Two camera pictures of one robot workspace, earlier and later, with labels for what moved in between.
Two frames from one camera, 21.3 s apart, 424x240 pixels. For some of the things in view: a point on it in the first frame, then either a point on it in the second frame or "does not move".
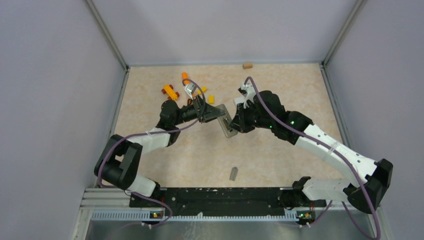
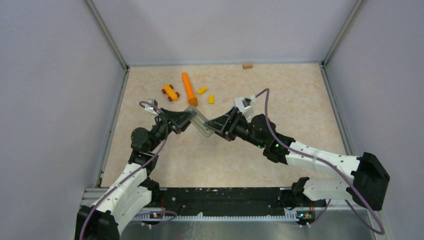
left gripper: (206, 112) → (178, 119)
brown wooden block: (247, 65) does not move
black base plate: (225, 201) does not move
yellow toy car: (168, 90) does not move
